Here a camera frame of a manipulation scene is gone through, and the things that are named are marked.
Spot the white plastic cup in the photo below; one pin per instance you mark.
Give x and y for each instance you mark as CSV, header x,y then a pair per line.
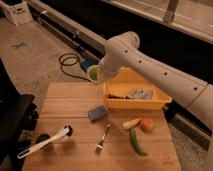
x,y
89,76

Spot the green plastic cup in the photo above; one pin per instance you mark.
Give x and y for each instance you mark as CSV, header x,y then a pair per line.
x,y
93,73

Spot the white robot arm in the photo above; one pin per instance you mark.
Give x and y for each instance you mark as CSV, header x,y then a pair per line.
x,y
192,93

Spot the yellow plastic tray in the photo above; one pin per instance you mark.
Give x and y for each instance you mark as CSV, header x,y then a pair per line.
x,y
129,90

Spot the grey cloth in tray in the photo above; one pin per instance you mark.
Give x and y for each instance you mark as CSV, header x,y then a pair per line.
x,y
141,94

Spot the blue black power box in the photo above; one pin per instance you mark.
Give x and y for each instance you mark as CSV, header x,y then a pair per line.
x,y
86,63

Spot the blue sponge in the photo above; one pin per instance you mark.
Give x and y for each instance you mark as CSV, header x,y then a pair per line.
x,y
97,113

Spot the pale yellow vegetable toy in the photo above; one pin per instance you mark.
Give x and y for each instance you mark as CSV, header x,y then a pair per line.
x,y
130,124

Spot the orange tomato toy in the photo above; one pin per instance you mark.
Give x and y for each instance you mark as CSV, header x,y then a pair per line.
x,y
146,124

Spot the green chili pepper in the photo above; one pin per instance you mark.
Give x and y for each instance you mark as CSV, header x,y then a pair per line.
x,y
134,143

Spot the silver metal fork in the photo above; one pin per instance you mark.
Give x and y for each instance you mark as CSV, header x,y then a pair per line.
x,y
99,146

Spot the dark brown cup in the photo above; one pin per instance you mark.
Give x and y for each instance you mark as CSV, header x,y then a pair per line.
x,y
42,138

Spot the black chair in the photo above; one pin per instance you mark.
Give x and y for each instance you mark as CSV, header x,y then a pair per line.
x,y
14,111

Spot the white storage box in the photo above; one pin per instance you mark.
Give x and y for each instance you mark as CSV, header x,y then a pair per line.
x,y
17,14

